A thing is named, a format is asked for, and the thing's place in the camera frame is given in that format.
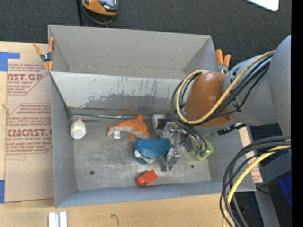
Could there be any black cylinder on white bracket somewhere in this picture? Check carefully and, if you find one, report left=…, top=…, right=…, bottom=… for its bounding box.
left=152, top=113, right=171, bottom=136

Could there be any grey metal bin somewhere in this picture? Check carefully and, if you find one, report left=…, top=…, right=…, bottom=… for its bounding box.
left=48, top=24, right=258, bottom=208

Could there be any orange toy dolphin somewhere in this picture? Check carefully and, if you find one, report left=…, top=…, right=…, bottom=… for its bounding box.
left=106, top=113, right=151, bottom=140

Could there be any yellow-green translucent block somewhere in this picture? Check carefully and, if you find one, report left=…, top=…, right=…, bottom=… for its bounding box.
left=189, top=140, right=214, bottom=161

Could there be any red plastic block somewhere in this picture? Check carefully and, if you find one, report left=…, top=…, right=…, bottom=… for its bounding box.
left=135, top=169, right=159, bottom=187

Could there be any brown cardboard board, red print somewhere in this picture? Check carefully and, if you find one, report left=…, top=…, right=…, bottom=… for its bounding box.
left=0, top=41, right=55, bottom=203

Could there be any blue and white shoe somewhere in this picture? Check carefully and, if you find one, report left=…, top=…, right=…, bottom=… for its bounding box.
left=133, top=138, right=172, bottom=165

